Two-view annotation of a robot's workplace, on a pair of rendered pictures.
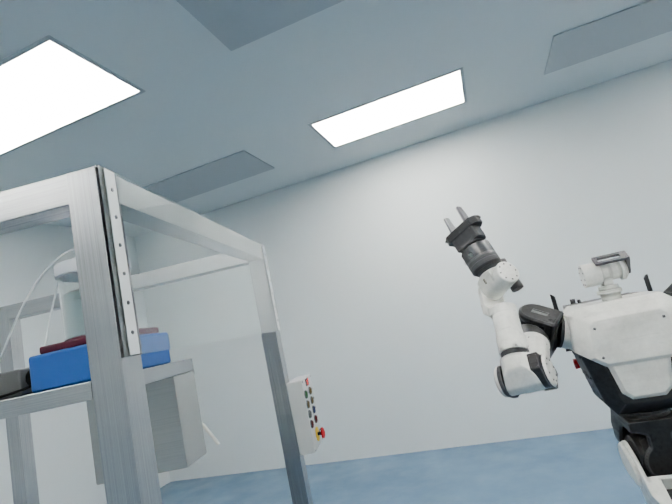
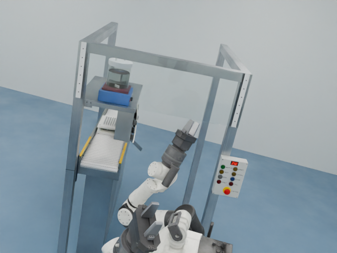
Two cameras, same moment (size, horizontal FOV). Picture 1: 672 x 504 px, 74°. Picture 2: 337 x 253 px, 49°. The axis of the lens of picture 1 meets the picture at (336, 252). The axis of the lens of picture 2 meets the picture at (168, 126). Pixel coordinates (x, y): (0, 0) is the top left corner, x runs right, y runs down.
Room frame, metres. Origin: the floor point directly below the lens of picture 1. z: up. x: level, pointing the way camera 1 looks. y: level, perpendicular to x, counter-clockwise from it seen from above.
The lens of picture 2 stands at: (1.01, -1.83, 2.10)
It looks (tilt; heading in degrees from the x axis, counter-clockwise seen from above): 21 degrees down; 81
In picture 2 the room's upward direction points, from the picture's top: 12 degrees clockwise
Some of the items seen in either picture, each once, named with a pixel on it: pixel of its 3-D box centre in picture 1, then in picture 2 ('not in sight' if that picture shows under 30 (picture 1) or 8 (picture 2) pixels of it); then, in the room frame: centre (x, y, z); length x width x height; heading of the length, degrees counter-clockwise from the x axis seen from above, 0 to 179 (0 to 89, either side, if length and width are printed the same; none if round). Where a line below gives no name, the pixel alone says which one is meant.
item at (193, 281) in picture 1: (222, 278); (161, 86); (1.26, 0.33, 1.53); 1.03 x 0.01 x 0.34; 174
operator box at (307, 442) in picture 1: (305, 412); (229, 176); (1.80, 0.25, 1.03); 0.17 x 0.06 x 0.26; 174
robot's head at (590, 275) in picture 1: (602, 276); (179, 228); (1.30, -0.73, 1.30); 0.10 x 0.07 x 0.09; 74
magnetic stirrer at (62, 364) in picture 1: (106, 356); not in sight; (1.01, 0.55, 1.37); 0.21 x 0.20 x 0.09; 174
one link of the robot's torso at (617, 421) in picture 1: (646, 435); not in sight; (1.38, -0.76, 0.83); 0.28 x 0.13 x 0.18; 164
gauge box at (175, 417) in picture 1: (147, 424); (126, 120); (1.09, 0.52, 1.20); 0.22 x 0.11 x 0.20; 84
